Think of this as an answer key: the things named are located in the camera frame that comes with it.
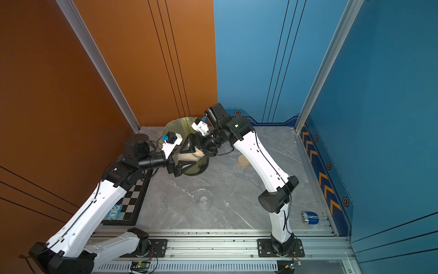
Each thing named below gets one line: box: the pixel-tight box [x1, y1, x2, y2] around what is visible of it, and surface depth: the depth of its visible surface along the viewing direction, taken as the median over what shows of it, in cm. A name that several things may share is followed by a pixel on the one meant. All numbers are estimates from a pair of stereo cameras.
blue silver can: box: [301, 210, 320, 225], surface depth 81 cm
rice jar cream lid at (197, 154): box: [176, 146, 205, 162], surface depth 61 cm
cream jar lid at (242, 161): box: [237, 154, 250, 168], surface depth 102 cm
